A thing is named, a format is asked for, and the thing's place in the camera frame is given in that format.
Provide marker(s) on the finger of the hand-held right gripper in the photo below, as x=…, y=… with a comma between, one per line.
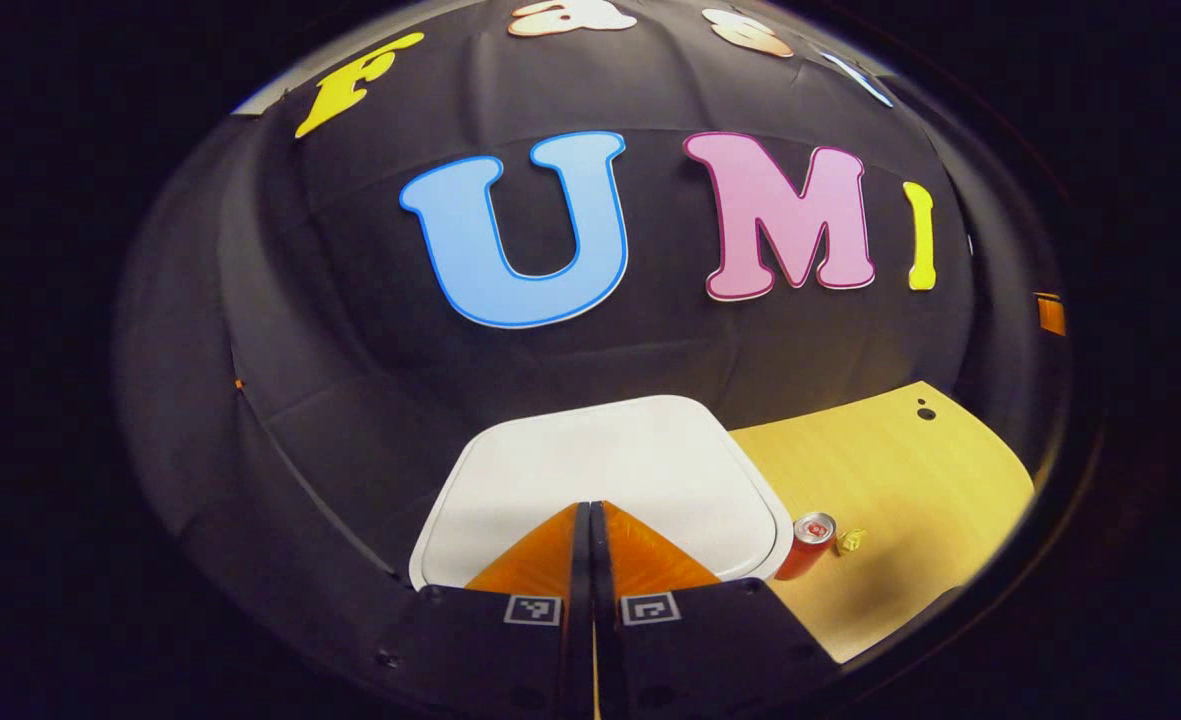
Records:
x=1050, y=314

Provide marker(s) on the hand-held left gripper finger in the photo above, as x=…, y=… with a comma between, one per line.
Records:
x=602, y=600
x=580, y=600

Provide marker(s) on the white desktop garbage bin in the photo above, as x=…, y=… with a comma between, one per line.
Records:
x=600, y=470

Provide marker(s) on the red pop can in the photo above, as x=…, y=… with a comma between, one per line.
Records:
x=802, y=552

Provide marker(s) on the yellow paper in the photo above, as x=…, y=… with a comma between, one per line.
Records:
x=851, y=541

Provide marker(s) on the black backdrop cloth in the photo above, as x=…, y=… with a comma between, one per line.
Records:
x=650, y=350

